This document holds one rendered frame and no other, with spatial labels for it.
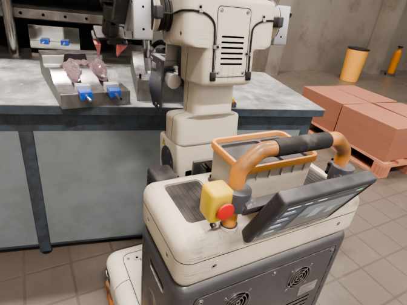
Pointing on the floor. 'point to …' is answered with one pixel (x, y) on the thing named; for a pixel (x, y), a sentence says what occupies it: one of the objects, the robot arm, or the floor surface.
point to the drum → (354, 63)
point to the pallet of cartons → (364, 124)
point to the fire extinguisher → (393, 63)
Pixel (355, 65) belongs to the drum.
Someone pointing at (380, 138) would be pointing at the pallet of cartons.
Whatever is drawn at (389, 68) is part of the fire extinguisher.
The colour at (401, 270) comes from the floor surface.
